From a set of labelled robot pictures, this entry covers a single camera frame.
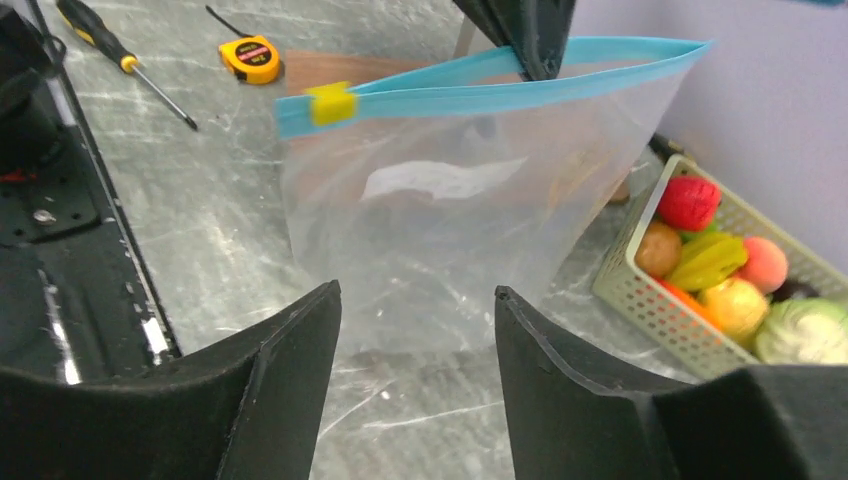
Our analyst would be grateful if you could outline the black yellow screwdriver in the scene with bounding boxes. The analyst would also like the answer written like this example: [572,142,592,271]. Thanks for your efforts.
[56,0,198,131]

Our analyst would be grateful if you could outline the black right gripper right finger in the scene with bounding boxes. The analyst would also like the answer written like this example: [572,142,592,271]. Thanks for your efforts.
[495,286,847,479]

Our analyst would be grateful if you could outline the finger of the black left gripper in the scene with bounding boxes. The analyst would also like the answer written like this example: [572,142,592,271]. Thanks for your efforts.
[454,0,577,81]

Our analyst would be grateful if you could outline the clear zip top bag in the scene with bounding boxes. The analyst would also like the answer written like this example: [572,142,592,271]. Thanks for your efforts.
[274,36,709,355]

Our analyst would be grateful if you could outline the orange toy carrot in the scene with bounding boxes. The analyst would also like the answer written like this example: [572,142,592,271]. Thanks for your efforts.
[657,279,719,328]

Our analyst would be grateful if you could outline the yellow toy apple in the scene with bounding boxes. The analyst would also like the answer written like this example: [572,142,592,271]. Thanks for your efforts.
[697,277,770,350]

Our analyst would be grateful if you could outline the red toy strawberry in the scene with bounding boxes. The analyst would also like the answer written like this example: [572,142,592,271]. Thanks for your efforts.
[656,175,722,232]

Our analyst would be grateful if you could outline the pink toy peach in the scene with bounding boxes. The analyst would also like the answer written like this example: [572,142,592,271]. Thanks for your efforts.
[736,236,789,294]

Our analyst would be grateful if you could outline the brown toy potato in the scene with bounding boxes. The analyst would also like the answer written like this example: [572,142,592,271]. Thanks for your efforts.
[634,221,683,278]

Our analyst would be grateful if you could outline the yellow-green toy starfruit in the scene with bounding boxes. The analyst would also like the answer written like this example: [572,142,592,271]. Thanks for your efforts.
[665,231,748,292]

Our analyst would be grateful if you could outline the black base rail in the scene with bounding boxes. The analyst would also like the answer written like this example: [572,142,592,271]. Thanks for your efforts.
[1,1,181,384]

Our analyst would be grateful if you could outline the wooden board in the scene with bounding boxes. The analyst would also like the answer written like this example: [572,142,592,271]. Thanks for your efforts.
[283,50,429,96]

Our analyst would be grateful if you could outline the pale green plastic basket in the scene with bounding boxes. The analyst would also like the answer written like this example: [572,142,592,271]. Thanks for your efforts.
[592,154,847,379]

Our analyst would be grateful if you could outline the green toy cabbage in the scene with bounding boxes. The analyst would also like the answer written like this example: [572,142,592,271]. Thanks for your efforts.
[753,298,847,365]

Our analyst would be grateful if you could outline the yellow tape measure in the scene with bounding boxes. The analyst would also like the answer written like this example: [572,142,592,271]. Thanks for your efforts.
[205,5,285,85]

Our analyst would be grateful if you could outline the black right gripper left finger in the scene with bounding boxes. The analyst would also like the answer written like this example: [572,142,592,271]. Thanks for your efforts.
[1,280,342,479]

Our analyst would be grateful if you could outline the dark toy mangosteen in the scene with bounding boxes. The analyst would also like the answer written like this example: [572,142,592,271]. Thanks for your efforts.
[771,278,821,303]

